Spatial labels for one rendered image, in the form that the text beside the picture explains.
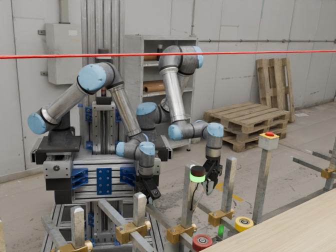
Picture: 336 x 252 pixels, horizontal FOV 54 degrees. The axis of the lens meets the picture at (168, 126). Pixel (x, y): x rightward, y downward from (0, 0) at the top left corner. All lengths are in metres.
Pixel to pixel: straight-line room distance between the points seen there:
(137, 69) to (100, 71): 2.34
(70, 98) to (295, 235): 1.20
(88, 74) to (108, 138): 0.60
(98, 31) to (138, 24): 2.33
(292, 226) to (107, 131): 1.15
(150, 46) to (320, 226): 3.31
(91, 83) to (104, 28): 0.53
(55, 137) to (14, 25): 1.92
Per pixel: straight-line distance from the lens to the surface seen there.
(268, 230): 1.57
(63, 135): 1.96
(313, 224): 1.70
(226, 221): 1.66
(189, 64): 1.73
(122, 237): 1.34
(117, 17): 2.02
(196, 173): 1.36
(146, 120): 1.93
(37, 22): 3.75
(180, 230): 1.53
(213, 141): 1.56
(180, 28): 4.77
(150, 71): 4.48
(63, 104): 1.72
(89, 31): 2.02
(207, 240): 1.44
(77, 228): 1.23
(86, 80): 1.59
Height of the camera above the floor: 1.75
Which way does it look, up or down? 18 degrees down
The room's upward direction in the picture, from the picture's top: 3 degrees clockwise
